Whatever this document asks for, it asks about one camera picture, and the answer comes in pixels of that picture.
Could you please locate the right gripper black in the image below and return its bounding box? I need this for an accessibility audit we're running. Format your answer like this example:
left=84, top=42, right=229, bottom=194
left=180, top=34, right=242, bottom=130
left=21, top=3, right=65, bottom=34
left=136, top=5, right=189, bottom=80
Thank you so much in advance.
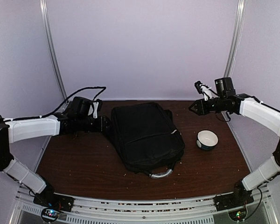
left=189, top=96, right=226, bottom=115

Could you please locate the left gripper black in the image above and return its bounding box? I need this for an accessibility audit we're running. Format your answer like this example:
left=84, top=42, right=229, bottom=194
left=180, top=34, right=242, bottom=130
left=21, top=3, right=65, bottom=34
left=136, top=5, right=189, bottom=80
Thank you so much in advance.
left=77, top=116, right=112, bottom=132

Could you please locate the black student backpack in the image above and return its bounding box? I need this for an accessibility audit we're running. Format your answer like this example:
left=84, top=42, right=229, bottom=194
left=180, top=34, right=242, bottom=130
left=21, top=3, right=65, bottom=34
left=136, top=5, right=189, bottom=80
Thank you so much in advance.
left=109, top=102, right=185, bottom=179

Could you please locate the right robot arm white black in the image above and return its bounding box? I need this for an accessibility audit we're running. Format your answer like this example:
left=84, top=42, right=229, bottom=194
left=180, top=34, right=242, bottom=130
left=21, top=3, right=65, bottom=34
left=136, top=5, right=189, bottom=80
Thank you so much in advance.
left=189, top=77, right=280, bottom=206

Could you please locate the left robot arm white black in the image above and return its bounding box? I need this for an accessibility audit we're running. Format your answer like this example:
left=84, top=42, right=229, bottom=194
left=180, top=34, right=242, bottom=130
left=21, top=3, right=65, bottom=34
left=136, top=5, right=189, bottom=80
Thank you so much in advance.
left=0, top=86, right=106, bottom=207

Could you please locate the white blue ceramic bowl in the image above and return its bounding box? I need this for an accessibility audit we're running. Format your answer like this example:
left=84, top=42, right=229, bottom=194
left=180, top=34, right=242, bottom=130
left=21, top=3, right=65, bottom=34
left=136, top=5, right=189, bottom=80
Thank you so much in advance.
left=196, top=130, right=218, bottom=151

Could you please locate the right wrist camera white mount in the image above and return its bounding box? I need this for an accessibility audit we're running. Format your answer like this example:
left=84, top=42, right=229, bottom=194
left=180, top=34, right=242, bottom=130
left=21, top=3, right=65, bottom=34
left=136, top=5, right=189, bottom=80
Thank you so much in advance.
left=194, top=81, right=218, bottom=101

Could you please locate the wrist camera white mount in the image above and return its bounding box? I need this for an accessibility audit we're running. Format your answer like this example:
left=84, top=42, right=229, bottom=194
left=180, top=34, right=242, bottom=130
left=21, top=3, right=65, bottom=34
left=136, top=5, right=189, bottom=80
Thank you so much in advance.
left=88, top=99, right=103, bottom=119
left=194, top=81, right=218, bottom=101

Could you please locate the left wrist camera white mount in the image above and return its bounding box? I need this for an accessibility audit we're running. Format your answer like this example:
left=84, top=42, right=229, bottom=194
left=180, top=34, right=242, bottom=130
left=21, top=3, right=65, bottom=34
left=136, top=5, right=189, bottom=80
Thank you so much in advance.
left=88, top=99, right=103, bottom=119

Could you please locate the right aluminium frame post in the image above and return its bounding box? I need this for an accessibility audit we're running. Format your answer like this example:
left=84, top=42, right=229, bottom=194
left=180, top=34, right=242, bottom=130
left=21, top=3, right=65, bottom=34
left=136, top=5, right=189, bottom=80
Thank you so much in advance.
left=224, top=0, right=246, bottom=77

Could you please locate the aluminium frame post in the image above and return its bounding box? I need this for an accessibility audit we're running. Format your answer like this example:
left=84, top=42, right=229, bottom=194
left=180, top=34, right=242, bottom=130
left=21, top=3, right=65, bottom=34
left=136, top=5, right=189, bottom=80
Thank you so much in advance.
left=224, top=0, right=246, bottom=77
left=39, top=0, right=67, bottom=99

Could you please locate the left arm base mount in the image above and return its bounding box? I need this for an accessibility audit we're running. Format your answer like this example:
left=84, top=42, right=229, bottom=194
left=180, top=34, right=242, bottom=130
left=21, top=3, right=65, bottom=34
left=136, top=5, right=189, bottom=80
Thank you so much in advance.
left=33, top=194, right=74, bottom=212

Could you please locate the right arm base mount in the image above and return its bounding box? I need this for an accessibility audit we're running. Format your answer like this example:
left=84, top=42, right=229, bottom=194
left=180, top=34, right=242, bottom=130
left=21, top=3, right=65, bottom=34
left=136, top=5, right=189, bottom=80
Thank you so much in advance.
left=213, top=193, right=254, bottom=211

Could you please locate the left aluminium frame post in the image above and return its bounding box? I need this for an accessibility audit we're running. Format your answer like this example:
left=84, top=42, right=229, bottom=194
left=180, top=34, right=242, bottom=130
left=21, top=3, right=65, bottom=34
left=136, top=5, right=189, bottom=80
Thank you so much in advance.
left=39, top=0, right=67, bottom=99

